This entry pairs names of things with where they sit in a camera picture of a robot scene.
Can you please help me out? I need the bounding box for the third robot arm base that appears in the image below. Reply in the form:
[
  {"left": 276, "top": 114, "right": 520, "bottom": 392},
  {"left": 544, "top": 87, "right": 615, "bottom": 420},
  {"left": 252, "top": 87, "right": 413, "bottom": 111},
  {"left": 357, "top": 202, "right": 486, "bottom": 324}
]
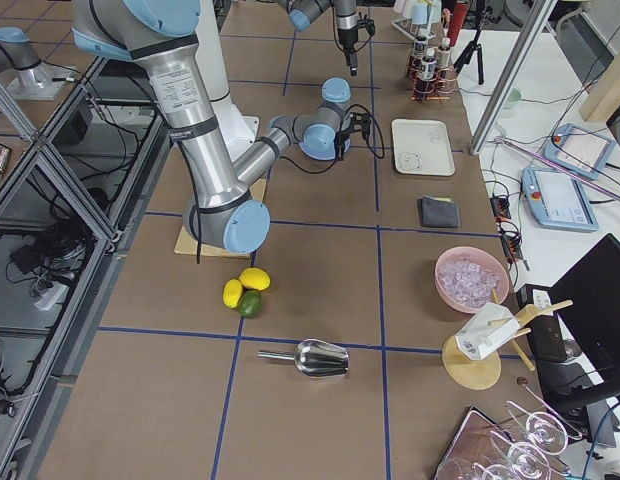
[{"left": 0, "top": 27, "right": 66, "bottom": 101}]

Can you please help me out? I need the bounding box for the white paper bag on stand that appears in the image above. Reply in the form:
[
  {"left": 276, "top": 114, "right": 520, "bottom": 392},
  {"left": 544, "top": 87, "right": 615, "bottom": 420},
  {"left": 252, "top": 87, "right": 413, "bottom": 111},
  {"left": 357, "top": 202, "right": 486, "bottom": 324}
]
[{"left": 455, "top": 302, "right": 520, "bottom": 361}]

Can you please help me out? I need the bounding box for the bottle white cap lower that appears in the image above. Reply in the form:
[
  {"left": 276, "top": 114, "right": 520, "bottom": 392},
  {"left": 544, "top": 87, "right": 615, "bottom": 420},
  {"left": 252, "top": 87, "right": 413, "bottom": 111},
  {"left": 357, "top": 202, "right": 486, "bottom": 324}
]
[{"left": 419, "top": 48, "right": 436, "bottom": 82}]

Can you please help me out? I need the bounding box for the black camera tripod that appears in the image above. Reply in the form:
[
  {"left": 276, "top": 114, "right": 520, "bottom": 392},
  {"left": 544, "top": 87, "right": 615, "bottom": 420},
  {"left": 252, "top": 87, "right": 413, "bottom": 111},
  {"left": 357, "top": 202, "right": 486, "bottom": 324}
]
[{"left": 453, "top": 0, "right": 492, "bottom": 85}]

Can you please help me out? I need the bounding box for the bottle white cap right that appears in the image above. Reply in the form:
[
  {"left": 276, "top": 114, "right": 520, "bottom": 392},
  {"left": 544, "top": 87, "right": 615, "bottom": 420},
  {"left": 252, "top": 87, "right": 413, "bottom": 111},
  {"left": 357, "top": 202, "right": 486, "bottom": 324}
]
[{"left": 436, "top": 37, "right": 451, "bottom": 78}]

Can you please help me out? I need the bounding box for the black monitor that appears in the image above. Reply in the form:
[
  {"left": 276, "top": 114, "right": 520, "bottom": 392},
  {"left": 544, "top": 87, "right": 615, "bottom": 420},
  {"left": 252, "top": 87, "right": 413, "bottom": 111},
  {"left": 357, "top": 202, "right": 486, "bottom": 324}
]
[{"left": 529, "top": 233, "right": 620, "bottom": 413}]

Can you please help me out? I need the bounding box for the copper wire bottle rack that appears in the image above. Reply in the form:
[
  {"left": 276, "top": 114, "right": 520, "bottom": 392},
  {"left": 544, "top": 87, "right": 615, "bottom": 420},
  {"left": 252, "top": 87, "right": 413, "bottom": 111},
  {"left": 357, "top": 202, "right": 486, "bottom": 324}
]
[{"left": 406, "top": 47, "right": 457, "bottom": 101}]

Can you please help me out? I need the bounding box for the yellow lemon round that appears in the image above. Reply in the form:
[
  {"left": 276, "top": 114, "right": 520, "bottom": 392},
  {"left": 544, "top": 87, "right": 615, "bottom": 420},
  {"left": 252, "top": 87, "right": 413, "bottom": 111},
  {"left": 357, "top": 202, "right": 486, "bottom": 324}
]
[{"left": 222, "top": 279, "right": 244, "bottom": 309}]

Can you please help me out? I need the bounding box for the grey folded cloth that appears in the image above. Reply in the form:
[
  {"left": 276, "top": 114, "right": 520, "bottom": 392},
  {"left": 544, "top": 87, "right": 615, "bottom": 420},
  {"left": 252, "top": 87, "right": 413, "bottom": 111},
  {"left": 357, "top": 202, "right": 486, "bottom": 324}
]
[{"left": 417, "top": 196, "right": 461, "bottom": 228}]

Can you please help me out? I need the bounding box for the aluminium frame post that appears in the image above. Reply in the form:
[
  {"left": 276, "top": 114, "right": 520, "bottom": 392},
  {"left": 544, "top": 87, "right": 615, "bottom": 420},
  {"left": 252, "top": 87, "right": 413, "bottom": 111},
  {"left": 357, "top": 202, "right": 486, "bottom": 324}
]
[{"left": 469, "top": 0, "right": 557, "bottom": 155}]

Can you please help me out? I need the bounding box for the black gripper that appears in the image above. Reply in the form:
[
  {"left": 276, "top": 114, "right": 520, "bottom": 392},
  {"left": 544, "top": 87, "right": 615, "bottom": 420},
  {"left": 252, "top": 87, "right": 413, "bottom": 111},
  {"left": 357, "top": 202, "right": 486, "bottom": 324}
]
[
  {"left": 339, "top": 17, "right": 375, "bottom": 76},
  {"left": 333, "top": 112, "right": 371, "bottom": 161}
]

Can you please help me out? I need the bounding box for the yellow lemon upper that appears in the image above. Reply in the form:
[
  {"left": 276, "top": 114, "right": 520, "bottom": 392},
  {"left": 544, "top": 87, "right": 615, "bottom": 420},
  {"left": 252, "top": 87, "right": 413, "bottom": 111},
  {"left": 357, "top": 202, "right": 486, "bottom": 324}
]
[{"left": 238, "top": 267, "right": 271, "bottom": 291}]

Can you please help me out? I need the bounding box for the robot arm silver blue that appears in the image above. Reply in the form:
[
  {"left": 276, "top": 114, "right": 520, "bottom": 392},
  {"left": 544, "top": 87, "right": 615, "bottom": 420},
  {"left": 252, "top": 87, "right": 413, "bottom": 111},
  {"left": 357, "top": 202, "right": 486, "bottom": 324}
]
[
  {"left": 73, "top": 1, "right": 353, "bottom": 254},
  {"left": 276, "top": 0, "right": 376, "bottom": 76}
]

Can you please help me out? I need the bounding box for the cream bear tray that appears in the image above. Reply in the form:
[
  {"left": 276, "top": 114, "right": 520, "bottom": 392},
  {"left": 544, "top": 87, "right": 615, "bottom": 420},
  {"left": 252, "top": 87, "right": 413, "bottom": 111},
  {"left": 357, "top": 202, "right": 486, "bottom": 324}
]
[{"left": 391, "top": 119, "right": 455, "bottom": 177}]

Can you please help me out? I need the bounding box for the wine glass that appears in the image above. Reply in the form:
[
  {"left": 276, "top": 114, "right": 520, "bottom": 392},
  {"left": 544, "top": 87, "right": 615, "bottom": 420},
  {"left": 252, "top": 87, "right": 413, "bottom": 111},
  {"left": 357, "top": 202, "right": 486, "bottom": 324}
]
[{"left": 505, "top": 400, "right": 568, "bottom": 456}]

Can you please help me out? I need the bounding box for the green avocado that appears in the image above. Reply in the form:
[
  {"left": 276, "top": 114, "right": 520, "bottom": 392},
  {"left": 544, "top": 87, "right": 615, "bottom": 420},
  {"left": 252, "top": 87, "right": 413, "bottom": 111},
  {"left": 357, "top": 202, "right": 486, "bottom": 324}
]
[{"left": 237, "top": 290, "right": 262, "bottom": 318}]

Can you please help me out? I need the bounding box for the blue teach pendant near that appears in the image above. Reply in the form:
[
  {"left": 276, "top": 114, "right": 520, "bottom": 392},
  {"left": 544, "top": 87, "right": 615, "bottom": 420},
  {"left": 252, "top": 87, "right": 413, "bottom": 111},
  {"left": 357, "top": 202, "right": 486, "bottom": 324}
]
[{"left": 521, "top": 167, "right": 599, "bottom": 232}]

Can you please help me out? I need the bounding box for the wooden cutting board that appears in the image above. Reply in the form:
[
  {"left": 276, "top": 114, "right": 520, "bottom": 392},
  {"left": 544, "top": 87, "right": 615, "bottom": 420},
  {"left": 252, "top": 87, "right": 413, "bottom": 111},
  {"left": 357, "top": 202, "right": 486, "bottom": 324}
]
[{"left": 174, "top": 179, "right": 271, "bottom": 258}]

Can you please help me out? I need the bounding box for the bottle white cap left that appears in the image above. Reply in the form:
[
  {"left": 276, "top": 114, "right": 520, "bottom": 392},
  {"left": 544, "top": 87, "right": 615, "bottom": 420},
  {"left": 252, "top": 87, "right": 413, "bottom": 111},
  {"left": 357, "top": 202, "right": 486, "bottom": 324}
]
[{"left": 412, "top": 32, "right": 428, "bottom": 77}]

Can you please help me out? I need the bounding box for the round wooden stand base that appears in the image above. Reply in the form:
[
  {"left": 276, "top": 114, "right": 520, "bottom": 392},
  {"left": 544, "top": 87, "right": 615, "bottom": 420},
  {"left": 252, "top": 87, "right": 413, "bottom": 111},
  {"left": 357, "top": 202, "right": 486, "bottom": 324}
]
[{"left": 442, "top": 300, "right": 573, "bottom": 390}]

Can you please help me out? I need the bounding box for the pink ribbed ice bowl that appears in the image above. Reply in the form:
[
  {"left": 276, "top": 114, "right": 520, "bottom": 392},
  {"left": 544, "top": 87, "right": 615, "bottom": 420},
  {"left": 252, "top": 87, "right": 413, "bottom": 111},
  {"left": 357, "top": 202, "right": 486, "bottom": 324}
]
[{"left": 434, "top": 246, "right": 510, "bottom": 313}]

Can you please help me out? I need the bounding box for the bottle white cap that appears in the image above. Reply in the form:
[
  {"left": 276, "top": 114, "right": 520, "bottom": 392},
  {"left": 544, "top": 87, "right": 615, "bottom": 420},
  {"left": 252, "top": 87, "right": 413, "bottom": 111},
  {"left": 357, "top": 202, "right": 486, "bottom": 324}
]
[
  {"left": 419, "top": 48, "right": 436, "bottom": 82},
  {"left": 436, "top": 37, "right": 451, "bottom": 78},
  {"left": 412, "top": 32, "right": 428, "bottom": 77}
]

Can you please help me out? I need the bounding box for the silver metal scoop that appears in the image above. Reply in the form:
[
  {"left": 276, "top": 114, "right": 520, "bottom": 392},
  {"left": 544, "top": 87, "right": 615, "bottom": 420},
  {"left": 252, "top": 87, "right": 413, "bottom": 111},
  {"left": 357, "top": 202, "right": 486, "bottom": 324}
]
[{"left": 258, "top": 339, "right": 350, "bottom": 379}]

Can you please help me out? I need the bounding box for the blue teach pendant far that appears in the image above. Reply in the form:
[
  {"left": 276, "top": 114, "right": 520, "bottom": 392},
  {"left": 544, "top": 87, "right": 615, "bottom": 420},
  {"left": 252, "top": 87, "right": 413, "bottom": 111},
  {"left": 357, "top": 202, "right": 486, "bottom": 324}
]
[{"left": 543, "top": 123, "right": 617, "bottom": 180}]

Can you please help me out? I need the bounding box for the blue teach pendant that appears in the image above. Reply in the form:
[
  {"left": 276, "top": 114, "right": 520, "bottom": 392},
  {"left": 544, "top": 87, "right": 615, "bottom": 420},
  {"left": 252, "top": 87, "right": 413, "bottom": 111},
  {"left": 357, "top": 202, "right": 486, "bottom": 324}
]
[
  {"left": 521, "top": 167, "right": 599, "bottom": 232},
  {"left": 543, "top": 123, "right": 617, "bottom": 180}
]

